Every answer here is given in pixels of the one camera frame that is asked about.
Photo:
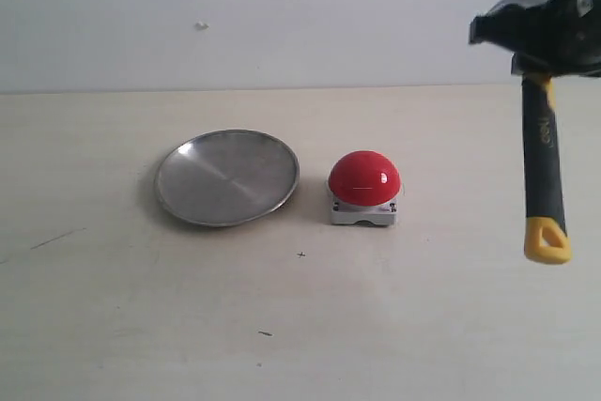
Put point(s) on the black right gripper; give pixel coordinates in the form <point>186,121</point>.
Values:
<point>558,36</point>

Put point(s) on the yellow black claw hammer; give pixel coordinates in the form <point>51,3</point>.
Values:
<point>546,240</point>

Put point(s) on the red dome push button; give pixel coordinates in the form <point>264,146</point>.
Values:
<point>364,186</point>

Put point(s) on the round silver metal plate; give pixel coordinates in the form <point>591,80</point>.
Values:
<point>226,178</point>

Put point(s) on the small white wall hook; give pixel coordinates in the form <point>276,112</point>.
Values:
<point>201,26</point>

